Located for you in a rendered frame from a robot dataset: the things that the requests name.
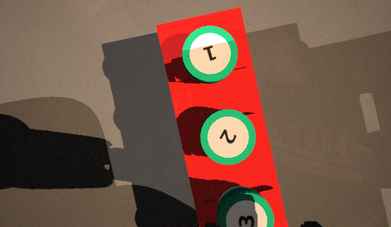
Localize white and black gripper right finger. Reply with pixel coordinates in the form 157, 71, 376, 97
300, 221, 322, 227

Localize red tube rack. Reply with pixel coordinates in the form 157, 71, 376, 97
156, 8, 288, 227

